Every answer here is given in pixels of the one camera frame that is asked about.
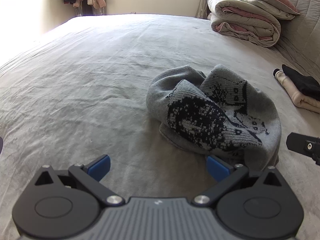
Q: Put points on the grey patterned knit sweater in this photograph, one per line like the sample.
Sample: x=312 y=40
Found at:
x=172 y=90

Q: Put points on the grey bed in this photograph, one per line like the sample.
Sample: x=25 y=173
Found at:
x=75 y=80

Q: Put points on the folded cream garment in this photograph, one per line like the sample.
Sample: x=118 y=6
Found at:
x=295 y=92

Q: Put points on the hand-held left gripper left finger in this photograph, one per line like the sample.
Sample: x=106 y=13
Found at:
x=100 y=165

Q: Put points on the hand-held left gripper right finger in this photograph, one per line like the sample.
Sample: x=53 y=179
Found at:
x=216 y=167

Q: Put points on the grey quilted bedspread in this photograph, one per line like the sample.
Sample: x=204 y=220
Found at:
x=305 y=35

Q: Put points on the folded grey pink quilt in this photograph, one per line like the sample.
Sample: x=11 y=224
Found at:
x=237 y=17

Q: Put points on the folded black garment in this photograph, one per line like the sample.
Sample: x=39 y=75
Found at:
x=302 y=82

